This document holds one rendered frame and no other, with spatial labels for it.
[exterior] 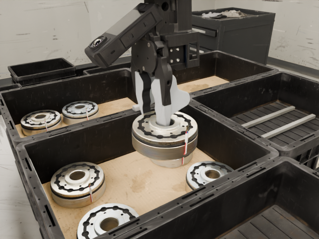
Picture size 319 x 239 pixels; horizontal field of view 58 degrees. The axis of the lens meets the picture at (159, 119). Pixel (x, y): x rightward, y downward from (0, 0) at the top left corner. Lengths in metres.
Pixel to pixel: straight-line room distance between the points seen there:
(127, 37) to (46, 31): 3.34
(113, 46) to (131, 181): 0.32
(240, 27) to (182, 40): 1.84
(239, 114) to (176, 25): 0.51
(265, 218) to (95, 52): 0.40
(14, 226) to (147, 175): 0.33
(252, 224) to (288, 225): 0.06
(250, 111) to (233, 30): 1.34
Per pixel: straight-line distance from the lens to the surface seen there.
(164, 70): 0.41
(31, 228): 0.76
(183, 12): 0.46
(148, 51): 0.43
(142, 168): 0.65
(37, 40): 3.72
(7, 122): 0.71
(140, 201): 0.58
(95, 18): 3.91
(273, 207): 0.60
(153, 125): 0.44
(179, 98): 0.46
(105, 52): 0.39
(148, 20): 0.42
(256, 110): 0.96
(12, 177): 0.93
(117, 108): 0.92
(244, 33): 2.33
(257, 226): 0.56
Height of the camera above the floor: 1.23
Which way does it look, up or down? 28 degrees down
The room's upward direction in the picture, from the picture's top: straight up
